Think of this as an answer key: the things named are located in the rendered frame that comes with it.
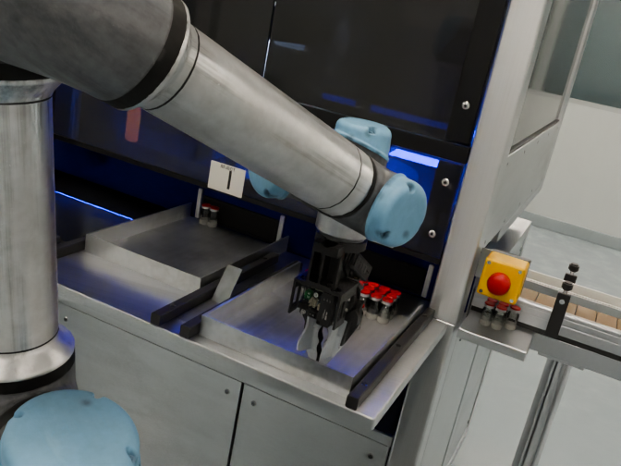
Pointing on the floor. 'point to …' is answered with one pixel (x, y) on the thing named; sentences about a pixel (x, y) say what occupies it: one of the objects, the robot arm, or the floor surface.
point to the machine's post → (471, 217)
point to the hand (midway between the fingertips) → (320, 358)
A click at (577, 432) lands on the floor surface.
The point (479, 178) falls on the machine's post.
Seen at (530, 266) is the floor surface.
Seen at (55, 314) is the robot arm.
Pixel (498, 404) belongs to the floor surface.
